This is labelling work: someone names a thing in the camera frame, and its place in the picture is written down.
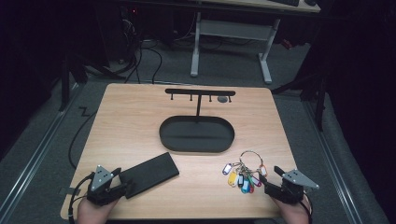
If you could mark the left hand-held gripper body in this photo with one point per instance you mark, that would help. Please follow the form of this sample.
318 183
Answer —
101 186

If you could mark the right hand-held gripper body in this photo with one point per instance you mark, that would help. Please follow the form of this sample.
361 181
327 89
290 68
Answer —
291 188

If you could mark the black rectangular case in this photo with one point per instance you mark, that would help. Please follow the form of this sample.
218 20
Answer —
149 174

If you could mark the black key stand with tray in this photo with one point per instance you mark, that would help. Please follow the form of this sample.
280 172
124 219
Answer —
196 133

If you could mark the person's right hand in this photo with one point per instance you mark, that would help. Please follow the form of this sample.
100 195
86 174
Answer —
294 213

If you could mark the person's left hand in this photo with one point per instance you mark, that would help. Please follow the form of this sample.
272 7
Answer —
93 213

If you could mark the black metal stand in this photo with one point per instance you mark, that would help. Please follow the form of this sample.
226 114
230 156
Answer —
67 81
314 93

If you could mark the grey round table grommet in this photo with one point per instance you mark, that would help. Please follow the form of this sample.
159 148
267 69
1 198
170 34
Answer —
222 99

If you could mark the white-legged wooden desk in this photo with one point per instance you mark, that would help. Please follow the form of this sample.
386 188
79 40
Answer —
233 29

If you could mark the black keyboard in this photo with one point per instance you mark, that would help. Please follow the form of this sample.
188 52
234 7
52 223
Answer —
285 2

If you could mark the metal floor rail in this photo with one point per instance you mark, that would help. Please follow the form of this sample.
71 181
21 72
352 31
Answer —
34 155
333 161

